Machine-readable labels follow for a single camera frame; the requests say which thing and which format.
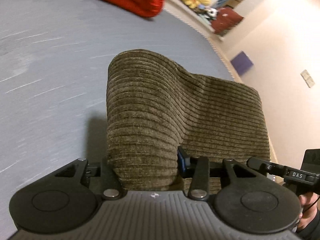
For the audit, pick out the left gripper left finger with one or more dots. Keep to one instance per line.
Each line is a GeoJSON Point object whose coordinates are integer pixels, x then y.
{"type": "Point", "coordinates": [103, 180]}

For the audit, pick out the purple paper on wall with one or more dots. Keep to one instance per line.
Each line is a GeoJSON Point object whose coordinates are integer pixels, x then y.
{"type": "Point", "coordinates": [242, 63]}

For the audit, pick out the dark red pillow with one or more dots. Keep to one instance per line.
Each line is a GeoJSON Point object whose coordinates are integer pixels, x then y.
{"type": "Point", "coordinates": [225, 20]}

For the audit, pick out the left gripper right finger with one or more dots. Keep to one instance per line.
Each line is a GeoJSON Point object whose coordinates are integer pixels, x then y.
{"type": "Point", "coordinates": [199, 170]}

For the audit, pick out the white wall sticker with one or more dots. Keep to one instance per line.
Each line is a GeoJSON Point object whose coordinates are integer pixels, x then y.
{"type": "Point", "coordinates": [307, 78]}

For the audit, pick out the grey quilted mattress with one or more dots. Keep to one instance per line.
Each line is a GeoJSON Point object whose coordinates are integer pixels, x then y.
{"type": "Point", "coordinates": [54, 61]}

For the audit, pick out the person's right hand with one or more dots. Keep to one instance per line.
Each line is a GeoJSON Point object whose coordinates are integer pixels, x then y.
{"type": "Point", "coordinates": [308, 202]}

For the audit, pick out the brown corduroy pants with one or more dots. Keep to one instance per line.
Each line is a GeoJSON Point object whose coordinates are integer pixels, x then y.
{"type": "Point", "coordinates": [154, 106]}

